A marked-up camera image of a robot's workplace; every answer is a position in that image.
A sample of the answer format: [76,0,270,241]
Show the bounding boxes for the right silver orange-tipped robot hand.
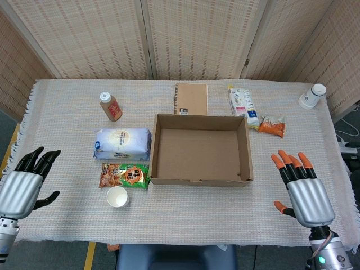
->
[271,149,336,228]

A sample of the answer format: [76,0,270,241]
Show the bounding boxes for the left silver black-fingered robot hand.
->
[0,146,62,221]

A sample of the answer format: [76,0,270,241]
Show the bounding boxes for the green orange snack packet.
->
[98,162,150,190]

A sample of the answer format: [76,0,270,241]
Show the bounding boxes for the white blue food bag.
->
[93,128,153,163]

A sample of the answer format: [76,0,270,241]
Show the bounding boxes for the small orange snack packet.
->
[257,115,286,138]

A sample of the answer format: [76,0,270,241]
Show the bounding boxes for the long white printed package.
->
[227,85,260,131]

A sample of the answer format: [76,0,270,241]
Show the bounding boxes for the open brown cardboard box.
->
[148,113,254,186]

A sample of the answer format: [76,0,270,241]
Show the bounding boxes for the white power strip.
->
[339,140,360,154]

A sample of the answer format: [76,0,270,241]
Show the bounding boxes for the brown drink bottle red label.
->
[99,91,123,123]

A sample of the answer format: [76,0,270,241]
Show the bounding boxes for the beige woven tablecloth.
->
[0,78,360,254]

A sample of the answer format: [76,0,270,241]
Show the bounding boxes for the blue padded seat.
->
[116,244,238,270]

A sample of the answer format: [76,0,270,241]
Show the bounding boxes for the brown spiral notebook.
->
[173,83,209,116]

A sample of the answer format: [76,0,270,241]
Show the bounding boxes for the woven folding screen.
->
[0,0,360,122]

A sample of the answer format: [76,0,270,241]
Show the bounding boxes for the white cable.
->
[334,105,360,143]

